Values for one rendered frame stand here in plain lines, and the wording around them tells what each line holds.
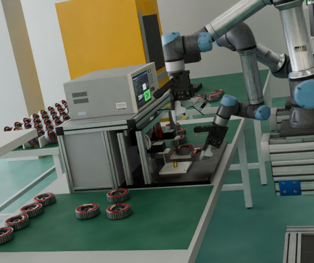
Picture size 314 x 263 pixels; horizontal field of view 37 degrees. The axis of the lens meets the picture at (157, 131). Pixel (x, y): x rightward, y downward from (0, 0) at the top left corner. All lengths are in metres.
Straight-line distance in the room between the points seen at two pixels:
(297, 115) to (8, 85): 4.90
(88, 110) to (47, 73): 6.33
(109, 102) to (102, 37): 3.84
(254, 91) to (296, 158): 0.42
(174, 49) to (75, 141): 0.85
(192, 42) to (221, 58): 5.94
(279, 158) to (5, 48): 4.81
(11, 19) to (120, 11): 1.39
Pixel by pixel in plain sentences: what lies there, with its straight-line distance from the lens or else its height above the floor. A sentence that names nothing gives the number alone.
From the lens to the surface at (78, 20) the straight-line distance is 6.40.
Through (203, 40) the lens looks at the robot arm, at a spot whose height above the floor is 1.46.
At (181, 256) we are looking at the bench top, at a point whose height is 0.75.
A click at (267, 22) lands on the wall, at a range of 7.67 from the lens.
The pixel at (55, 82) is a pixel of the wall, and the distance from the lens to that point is 8.79.
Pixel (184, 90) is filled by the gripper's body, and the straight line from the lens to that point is 1.88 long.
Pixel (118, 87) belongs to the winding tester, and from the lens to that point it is 2.44.
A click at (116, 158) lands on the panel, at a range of 2.43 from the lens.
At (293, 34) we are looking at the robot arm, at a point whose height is 1.43.
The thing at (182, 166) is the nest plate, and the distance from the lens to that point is 2.54.
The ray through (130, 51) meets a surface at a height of 1.18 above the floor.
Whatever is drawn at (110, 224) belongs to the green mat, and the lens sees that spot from 2.09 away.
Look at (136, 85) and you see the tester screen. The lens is 2.46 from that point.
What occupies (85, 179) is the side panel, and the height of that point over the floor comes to 0.82.
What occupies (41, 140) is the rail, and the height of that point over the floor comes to 0.80.
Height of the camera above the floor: 1.58
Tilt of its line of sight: 14 degrees down
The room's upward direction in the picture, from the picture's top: 10 degrees counter-clockwise
